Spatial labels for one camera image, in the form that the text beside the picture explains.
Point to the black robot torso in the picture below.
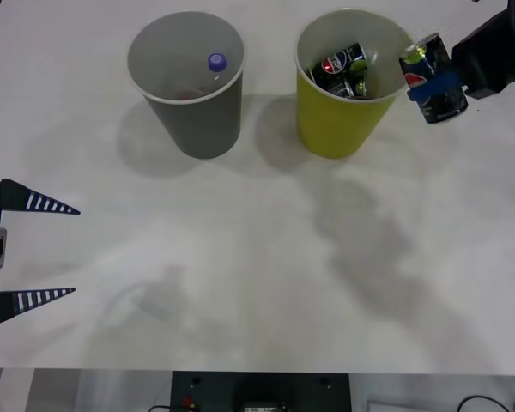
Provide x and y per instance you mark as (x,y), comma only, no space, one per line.
(223,390)

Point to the black drink can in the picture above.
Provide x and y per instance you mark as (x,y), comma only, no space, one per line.
(429,60)
(337,63)
(345,88)

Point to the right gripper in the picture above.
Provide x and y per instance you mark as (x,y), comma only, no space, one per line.
(489,56)

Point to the clear bottle with blue cap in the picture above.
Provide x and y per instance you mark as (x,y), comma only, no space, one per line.
(216,63)

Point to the yellow-green plastic waste bin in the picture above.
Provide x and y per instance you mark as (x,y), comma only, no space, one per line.
(335,124)

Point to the grey plastic waste bin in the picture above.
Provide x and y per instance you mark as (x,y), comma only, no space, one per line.
(197,124)

